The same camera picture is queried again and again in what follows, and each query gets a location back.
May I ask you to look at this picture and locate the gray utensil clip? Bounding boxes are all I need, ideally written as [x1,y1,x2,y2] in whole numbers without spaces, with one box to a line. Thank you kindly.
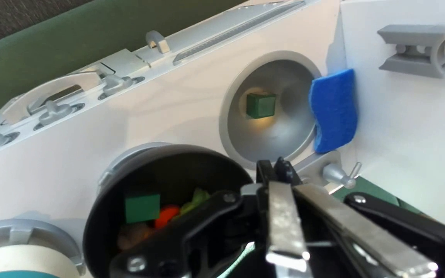
[376,24,445,81]

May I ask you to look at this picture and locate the white teal plastic bowl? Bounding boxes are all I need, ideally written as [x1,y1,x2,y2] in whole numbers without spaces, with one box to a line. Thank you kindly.
[0,246,82,278]

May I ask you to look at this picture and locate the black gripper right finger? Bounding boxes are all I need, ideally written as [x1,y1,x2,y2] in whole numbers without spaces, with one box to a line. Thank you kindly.
[274,156,445,278]

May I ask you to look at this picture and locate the white toy kitchen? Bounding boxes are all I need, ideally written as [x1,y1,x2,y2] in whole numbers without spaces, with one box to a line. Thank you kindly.
[0,0,445,278]

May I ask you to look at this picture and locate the black bowl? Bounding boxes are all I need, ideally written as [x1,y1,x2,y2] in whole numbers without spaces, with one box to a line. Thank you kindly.
[82,144,259,278]

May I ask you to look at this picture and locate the silver toy faucet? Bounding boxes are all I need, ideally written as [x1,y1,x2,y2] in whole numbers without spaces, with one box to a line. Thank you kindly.
[320,161,364,192]

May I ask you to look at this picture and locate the green plastic cube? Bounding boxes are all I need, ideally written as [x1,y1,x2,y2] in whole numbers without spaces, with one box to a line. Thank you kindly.
[124,192,163,226]
[245,92,280,119]

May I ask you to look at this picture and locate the blue sponge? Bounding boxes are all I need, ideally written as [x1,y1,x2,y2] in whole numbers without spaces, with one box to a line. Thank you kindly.
[308,68,361,156]

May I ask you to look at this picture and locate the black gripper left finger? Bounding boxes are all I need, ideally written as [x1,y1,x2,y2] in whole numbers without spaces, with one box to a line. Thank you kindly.
[109,160,313,278]

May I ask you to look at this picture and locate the green foam mat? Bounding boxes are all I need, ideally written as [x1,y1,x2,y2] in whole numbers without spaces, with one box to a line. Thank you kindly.
[0,0,251,118]

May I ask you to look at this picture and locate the light green plastic vegetable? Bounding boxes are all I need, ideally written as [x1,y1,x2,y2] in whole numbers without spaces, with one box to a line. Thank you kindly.
[180,187,212,217]

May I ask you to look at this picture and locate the orange plastic fruit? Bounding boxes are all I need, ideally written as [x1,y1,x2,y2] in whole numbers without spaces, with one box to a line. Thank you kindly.
[153,204,183,231]

